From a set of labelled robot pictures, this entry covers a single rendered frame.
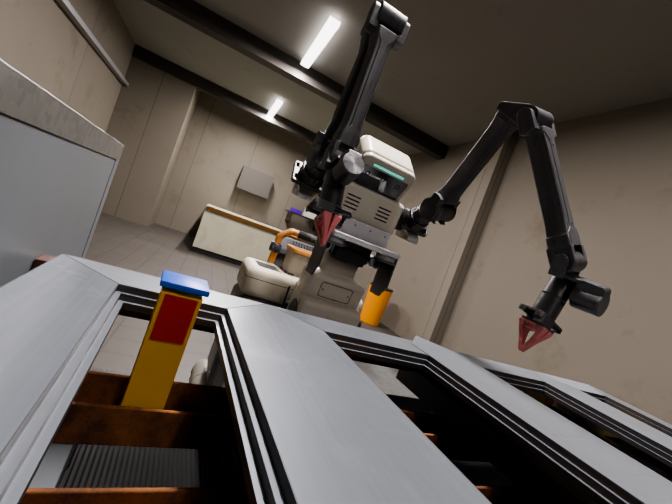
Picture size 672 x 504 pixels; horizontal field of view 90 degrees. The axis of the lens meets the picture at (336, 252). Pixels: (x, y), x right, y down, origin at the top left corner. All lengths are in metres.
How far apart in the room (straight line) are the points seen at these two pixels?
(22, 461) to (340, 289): 1.00
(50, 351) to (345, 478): 0.25
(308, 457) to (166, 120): 7.74
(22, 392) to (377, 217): 1.04
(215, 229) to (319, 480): 6.16
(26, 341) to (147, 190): 7.48
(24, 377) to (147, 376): 0.22
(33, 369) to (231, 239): 6.11
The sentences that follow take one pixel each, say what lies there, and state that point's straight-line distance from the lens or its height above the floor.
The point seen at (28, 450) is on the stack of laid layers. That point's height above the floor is 0.83.
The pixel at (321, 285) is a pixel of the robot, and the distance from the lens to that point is 1.15.
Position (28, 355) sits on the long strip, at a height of 0.84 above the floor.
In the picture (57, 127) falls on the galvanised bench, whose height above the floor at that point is 1.02.
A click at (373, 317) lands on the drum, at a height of 0.13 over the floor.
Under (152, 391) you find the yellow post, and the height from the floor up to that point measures 0.74.
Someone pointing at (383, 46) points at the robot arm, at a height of 1.52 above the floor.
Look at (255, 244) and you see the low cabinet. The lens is 6.45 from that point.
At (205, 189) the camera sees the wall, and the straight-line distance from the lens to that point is 8.74.
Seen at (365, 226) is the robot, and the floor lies 1.09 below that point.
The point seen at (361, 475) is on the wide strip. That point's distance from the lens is 0.31.
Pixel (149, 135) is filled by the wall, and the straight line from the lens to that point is 7.90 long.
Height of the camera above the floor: 1.00
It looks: 1 degrees down
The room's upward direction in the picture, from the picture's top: 20 degrees clockwise
